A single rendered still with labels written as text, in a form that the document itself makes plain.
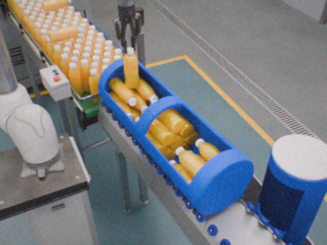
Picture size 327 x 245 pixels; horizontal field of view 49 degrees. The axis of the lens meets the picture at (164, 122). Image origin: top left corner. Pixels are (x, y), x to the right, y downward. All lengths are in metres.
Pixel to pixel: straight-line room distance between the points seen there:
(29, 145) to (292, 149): 1.13
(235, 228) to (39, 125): 0.88
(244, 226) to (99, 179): 1.62
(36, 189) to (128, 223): 1.21
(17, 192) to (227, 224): 0.85
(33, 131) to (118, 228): 1.33
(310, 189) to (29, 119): 1.19
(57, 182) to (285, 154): 0.99
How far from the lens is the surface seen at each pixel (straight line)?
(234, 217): 1.57
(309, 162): 1.71
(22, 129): 1.50
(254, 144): 3.24
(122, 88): 1.83
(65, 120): 2.27
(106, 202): 2.79
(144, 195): 2.66
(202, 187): 1.34
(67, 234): 1.87
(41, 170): 1.58
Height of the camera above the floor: 2.20
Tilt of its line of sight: 41 degrees down
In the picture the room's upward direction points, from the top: 1 degrees counter-clockwise
